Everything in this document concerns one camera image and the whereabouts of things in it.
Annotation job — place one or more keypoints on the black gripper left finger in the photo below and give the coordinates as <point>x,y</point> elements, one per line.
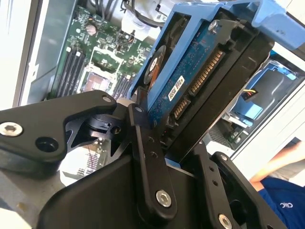
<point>47,119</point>

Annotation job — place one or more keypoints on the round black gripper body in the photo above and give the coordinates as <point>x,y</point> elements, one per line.
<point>100,198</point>

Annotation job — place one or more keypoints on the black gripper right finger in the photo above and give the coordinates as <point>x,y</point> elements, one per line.
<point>207,190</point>

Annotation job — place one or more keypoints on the hard disk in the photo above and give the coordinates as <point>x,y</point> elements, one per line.
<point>190,71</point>

